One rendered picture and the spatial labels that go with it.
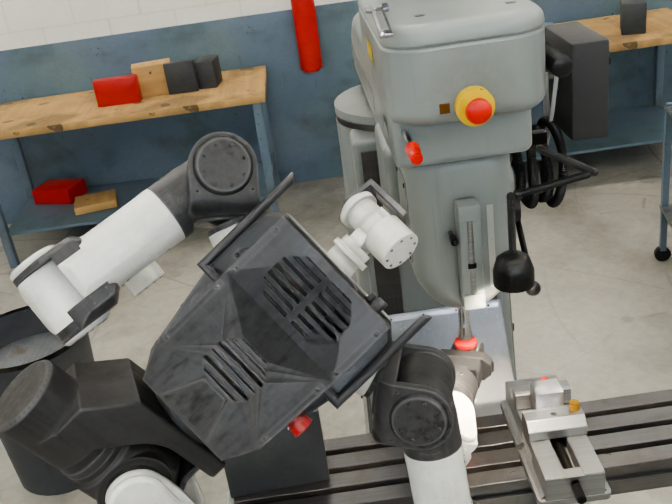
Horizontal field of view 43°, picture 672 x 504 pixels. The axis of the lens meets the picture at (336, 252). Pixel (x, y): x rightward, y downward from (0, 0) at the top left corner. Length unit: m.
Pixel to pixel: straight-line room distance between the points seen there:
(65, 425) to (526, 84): 0.84
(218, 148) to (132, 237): 0.17
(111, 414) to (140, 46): 4.79
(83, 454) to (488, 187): 0.82
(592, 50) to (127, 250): 1.06
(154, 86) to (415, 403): 4.39
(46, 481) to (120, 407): 2.39
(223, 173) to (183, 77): 4.18
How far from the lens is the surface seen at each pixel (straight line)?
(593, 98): 1.86
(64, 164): 6.19
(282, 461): 1.87
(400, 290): 2.12
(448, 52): 1.32
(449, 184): 1.52
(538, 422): 1.86
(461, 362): 1.73
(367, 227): 1.25
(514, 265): 1.48
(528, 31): 1.35
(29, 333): 3.68
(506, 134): 1.48
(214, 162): 1.17
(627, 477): 1.97
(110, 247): 1.19
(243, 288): 1.07
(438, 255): 1.58
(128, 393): 1.21
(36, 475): 3.57
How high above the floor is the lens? 2.15
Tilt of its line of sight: 26 degrees down
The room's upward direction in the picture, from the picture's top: 8 degrees counter-clockwise
